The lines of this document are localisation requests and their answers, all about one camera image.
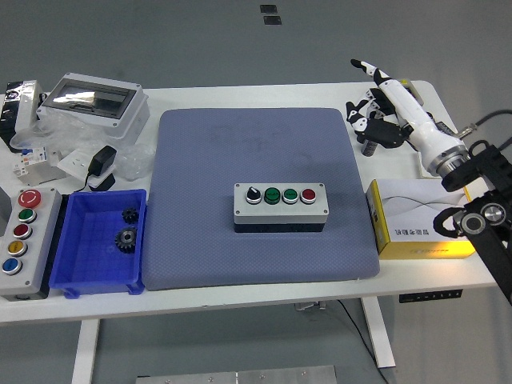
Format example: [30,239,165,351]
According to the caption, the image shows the grey switch box red button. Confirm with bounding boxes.
[395,78,426,109]

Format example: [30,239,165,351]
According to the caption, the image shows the grey distribution box clear cover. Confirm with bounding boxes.
[36,72,151,141]

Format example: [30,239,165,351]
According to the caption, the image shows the large black bevel gear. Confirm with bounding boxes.
[114,226,139,253]

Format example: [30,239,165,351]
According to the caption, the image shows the white wall switch plate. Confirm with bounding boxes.
[415,148,445,180]

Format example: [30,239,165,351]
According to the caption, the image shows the grey-blue padded mat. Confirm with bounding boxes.
[142,106,381,292]

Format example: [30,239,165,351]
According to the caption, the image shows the black cable under table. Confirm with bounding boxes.
[335,298,391,384]

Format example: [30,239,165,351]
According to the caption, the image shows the black table height control panel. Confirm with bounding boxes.
[398,288,464,304]

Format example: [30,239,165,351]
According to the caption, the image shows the white wall socket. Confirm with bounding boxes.
[57,147,115,188]

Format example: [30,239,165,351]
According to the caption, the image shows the black module green terminal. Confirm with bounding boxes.
[435,121,457,139]

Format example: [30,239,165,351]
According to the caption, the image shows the grey metal plate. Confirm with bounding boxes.
[134,364,339,384]

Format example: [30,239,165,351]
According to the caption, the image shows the blue plastic bin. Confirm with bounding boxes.
[48,189,148,299]

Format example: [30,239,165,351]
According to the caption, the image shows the five-button grey control box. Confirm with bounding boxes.
[0,186,63,302]

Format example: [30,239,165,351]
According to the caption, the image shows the clear plastic bag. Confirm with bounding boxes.
[10,110,101,155]
[114,142,157,182]

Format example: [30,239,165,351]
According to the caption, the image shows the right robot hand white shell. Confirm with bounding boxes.
[345,58,461,171]

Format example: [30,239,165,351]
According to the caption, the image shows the four-button grey control box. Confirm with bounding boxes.
[233,182,330,234]

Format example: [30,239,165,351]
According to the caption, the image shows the black power adapter with cord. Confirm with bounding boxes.
[74,145,118,193]

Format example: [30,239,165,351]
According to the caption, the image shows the yellow and white carton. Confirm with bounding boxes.
[366,178,477,260]

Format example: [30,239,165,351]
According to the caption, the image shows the plastic-wrapped black white device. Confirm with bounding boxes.
[0,79,48,153]

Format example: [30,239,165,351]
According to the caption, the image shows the white circuit breaker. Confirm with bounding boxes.
[11,146,67,187]

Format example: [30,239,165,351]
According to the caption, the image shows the white table leg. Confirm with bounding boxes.
[70,318,101,384]
[359,296,397,369]

